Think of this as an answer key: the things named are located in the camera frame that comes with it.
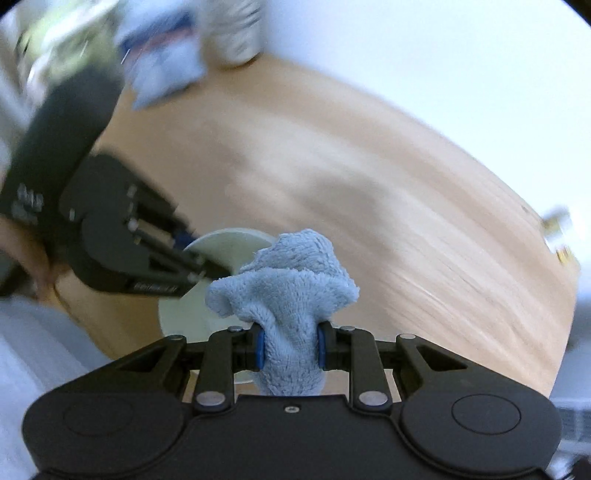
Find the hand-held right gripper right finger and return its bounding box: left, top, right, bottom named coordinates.
left=317, top=320, right=470, bottom=412

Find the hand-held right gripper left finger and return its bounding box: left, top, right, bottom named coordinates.
left=99, top=325, right=266, bottom=413

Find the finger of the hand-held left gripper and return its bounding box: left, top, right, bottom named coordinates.
left=126, top=231, right=228, bottom=300
left=127, top=181, right=198, bottom=254

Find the pale green plate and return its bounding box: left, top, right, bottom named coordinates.
left=158, top=228, right=283, bottom=387

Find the light blue terry cloth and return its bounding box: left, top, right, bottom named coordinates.
left=205, top=228, right=361, bottom=398

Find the person's left hand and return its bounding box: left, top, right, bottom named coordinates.
left=0, top=216, right=57, bottom=297

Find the green and white packet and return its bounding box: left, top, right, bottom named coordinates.
left=14, top=0, right=126, bottom=93

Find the blue and white packet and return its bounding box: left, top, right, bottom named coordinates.
left=115, top=0, right=208, bottom=110

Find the white garment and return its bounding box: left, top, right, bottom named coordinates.
left=0, top=295, right=113, bottom=480

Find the silver can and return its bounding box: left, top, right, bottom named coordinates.
left=202, top=0, right=267, bottom=68

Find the small yellow and white object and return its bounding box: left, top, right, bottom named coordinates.
left=539, top=207, right=581, bottom=267

